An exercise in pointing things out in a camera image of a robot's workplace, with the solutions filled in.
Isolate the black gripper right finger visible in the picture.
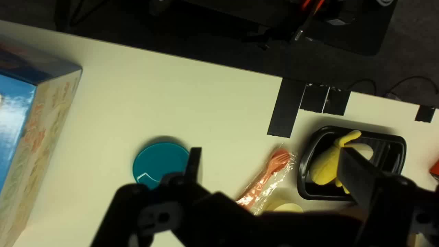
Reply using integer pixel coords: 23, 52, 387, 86
339, 146, 439, 247

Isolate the teal plate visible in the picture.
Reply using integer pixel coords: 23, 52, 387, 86
133, 139, 190, 190

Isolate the black plastic tray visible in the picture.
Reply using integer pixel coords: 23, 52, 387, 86
297, 126, 407, 201

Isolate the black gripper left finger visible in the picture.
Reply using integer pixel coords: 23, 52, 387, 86
90, 146, 216, 247

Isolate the blue printed carton box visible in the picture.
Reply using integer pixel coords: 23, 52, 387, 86
0, 35, 83, 247

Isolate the square black tape piece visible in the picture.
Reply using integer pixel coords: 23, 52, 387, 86
325, 85, 351, 116
299, 82, 328, 113

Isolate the black equipment base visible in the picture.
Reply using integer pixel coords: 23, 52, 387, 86
149, 0, 397, 56

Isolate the small black tape piece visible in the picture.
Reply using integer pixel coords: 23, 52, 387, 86
414, 104, 436, 123

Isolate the long black tape strip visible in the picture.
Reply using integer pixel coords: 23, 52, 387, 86
266, 76, 306, 138

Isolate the orange cutlery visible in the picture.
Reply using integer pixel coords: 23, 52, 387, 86
234, 148, 296, 216

